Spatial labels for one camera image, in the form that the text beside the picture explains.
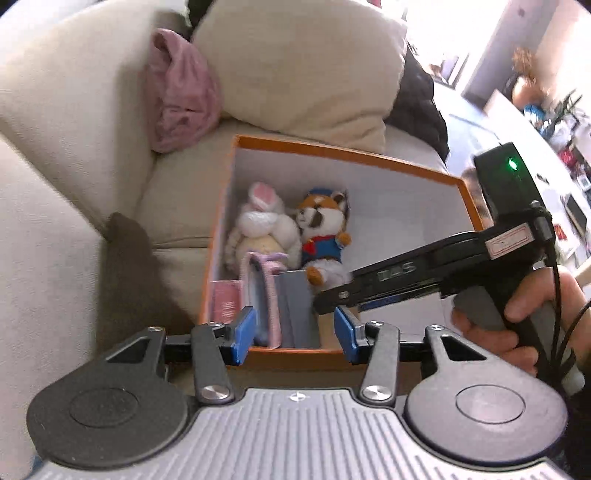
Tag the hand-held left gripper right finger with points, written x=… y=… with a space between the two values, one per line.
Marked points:
x=348 y=334

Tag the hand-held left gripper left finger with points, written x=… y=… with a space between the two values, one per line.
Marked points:
x=244 y=334

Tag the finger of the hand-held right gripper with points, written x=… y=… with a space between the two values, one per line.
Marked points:
x=383 y=301

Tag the pink padded case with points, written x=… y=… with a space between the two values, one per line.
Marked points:
x=263 y=300

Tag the small printed picture box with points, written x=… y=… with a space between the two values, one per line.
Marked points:
x=224 y=300

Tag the grey book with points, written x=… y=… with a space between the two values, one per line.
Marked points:
x=298 y=309

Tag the orange cardboard box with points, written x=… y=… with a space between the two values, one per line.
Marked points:
x=397 y=212

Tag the orange fox plush toy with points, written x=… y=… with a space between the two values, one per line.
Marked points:
x=321 y=235

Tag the white rabbit plush toy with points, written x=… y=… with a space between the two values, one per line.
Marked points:
x=261 y=226

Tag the person's right hand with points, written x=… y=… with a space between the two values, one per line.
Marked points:
x=489 y=344

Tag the person's right striped sock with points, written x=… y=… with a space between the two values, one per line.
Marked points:
x=475 y=198

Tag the white marble cabinet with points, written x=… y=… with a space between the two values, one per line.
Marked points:
x=503 y=110

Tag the copper vase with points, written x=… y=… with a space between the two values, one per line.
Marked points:
x=528 y=92

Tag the person's left dark sock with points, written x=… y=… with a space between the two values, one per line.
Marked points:
x=129 y=286

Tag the black jacket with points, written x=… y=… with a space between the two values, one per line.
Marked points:
x=418 y=110

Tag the dried flowers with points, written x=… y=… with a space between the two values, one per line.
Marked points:
x=526 y=60

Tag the beige sofa cushion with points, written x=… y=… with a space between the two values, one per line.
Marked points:
x=304 y=69

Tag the pink crumpled cloth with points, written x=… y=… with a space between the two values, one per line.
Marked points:
x=184 y=97

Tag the beige fabric sofa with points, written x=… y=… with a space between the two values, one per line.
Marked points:
x=69 y=138

